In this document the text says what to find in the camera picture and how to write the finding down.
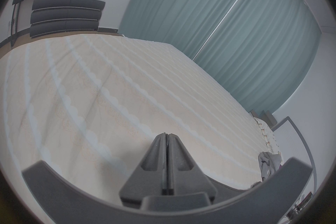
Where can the black chest of drawers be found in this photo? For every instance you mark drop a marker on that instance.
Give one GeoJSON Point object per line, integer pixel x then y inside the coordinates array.
{"type": "Point", "coordinates": [65, 17]}

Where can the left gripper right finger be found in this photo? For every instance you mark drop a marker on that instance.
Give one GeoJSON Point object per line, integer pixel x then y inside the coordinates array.
{"type": "Point", "coordinates": [191, 182]}

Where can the grey bedside table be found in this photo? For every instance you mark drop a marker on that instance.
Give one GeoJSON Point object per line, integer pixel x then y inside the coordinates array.
{"type": "Point", "coordinates": [263, 115]}

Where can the grey garment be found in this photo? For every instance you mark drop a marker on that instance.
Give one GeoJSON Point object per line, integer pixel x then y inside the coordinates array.
{"type": "Point", "coordinates": [267, 167]}

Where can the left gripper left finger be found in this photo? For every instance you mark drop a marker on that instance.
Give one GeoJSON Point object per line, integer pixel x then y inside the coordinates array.
{"type": "Point", "coordinates": [141, 183]}

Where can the blue-green curtain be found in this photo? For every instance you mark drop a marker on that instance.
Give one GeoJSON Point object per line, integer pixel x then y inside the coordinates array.
{"type": "Point", "coordinates": [183, 2]}
{"type": "Point", "coordinates": [262, 47]}

